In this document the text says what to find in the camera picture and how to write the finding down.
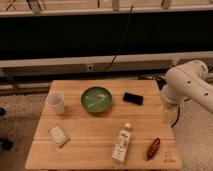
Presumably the black rectangular box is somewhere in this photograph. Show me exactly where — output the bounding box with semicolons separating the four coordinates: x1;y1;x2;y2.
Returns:
123;92;143;105

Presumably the clear bottle with label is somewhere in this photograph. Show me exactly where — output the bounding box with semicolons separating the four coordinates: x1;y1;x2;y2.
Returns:
112;123;132;163

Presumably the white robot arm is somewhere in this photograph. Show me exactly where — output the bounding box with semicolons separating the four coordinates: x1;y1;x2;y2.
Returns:
160;60;213;124

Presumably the black hanging cable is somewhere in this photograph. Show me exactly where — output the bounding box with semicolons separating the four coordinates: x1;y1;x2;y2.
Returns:
101;3;135;72

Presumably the green ceramic bowl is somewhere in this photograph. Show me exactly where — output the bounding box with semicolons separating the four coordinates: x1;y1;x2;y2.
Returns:
81;87;112;113

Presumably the white plastic cup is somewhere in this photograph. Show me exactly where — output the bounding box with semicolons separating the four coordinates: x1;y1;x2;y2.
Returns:
46;91;65;115

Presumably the white rectangular packet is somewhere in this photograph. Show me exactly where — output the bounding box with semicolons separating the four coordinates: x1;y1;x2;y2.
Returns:
48;126;70;148

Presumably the wooden folding table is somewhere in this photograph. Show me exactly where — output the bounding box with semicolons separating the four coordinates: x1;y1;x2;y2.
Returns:
25;80;182;170

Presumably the brown oblong object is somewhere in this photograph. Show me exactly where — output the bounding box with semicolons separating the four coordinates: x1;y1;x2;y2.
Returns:
145;138;160;161

